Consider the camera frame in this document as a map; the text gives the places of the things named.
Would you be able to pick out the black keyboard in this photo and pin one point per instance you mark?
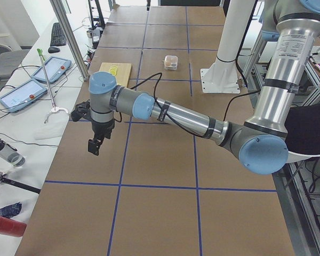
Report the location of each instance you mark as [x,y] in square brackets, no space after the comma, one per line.
[57,36]

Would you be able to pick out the black computer mouse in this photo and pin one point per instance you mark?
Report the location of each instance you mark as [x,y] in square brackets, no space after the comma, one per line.
[53,49]

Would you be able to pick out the reach grabber stick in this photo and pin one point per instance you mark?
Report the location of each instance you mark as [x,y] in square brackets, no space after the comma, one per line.
[54,108]

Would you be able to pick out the front lemon slice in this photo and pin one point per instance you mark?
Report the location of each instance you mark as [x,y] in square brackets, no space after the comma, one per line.
[114,74]

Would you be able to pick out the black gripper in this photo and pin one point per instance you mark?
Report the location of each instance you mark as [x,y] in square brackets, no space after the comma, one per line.
[102,129]

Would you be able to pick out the red bottle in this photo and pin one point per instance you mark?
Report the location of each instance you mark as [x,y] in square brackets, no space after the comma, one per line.
[11,227]

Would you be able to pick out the blue teach pendant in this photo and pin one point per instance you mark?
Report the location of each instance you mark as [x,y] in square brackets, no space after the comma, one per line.
[23,95]
[55,68]

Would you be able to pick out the seated person black shirt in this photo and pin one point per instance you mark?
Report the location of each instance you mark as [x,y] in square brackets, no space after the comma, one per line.
[303,126]

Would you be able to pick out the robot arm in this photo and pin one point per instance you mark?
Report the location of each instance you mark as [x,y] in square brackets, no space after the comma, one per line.
[163,123]

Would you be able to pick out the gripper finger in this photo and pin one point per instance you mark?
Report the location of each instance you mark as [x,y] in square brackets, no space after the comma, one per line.
[148,5]

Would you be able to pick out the aluminium frame post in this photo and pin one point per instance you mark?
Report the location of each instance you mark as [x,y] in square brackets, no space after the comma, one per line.
[61,16]

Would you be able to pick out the wooden cutting board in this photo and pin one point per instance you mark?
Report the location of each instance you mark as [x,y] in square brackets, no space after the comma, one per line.
[123,71]

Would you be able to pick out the far blue teach pendant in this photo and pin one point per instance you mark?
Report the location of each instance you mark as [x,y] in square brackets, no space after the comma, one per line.
[55,68]

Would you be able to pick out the clear water bottle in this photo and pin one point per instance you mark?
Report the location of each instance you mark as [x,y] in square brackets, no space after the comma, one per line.
[10,154]

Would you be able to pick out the near blue teach pendant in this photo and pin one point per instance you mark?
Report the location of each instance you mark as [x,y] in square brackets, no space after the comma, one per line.
[23,95]

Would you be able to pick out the white chair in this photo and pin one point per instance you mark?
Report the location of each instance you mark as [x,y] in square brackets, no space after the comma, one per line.
[295,157]

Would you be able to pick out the clear plastic egg box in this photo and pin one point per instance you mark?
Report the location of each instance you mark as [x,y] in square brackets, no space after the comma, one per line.
[172,59]

